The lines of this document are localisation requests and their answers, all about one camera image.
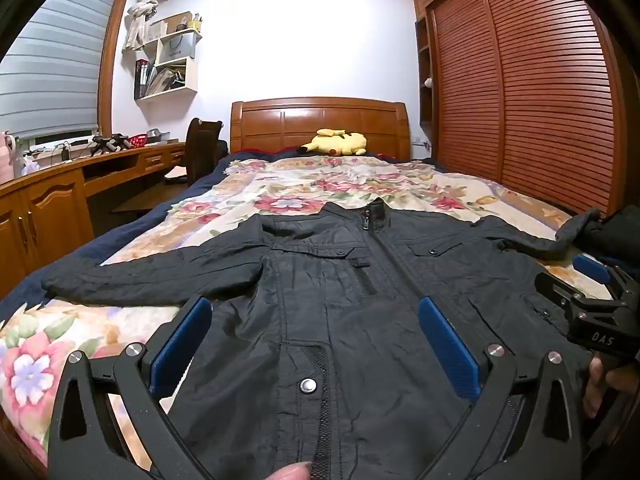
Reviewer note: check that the grey paper bag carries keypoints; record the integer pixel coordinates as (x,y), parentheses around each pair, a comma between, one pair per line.
(177,46)

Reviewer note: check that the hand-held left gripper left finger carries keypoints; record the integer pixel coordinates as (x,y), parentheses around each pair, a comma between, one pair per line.
(182,340)

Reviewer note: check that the wooden bed headboard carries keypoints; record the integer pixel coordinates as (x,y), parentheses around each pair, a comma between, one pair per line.
(300,120)

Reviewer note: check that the grey window blind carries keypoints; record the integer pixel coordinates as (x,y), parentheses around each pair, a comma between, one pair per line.
(50,60)

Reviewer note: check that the person's right hand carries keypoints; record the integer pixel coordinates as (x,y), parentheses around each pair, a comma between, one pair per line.
(596,385)

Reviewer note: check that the white wall shelf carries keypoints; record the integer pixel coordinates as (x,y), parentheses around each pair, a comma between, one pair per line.
(192,75)

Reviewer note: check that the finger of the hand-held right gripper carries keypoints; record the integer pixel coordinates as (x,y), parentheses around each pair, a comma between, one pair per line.
(592,270)
(552,287)

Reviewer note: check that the dark brown chair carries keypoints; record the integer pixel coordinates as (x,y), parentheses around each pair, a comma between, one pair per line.
(202,150)

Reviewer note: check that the black gadget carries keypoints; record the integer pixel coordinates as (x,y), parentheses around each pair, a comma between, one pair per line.
(110,142)

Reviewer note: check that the wooden desk with cabinets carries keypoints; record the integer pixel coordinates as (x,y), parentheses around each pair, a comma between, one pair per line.
(50,210)

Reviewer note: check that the pink bottle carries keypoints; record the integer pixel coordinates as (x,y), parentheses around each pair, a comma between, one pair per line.
(6,160)

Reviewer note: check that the wooden window frame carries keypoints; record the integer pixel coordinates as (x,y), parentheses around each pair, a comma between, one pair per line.
(112,60)

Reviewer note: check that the wooden louvered wardrobe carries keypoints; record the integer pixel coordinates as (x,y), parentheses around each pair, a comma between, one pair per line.
(525,85)

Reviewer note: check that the yellow plush toy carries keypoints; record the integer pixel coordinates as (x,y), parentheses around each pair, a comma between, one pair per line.
(335,142)

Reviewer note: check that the wall socket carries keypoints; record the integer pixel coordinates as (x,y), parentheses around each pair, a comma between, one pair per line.
(421,142)

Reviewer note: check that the tied beige curtain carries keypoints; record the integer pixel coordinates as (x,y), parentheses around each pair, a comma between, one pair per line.
(140,15)

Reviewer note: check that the floral blanket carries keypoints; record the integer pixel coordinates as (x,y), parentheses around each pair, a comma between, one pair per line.
(300,180)

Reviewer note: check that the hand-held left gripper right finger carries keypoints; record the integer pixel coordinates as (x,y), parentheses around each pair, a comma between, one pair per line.
(447,345)

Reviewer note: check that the person's left hand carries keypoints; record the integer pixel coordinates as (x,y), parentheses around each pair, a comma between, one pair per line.
(292,472)

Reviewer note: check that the black jacket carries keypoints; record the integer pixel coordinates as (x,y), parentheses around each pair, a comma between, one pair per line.
(325,310)

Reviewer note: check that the grey box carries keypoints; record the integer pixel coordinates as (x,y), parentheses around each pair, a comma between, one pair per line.
(159,134)

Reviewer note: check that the dark clothes pile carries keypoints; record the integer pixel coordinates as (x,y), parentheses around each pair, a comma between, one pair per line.
(622,235)

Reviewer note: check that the red basket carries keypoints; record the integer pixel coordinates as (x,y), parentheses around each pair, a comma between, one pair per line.
(137,141)

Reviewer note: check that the black binders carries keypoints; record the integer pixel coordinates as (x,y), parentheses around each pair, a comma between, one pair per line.
(142,77)

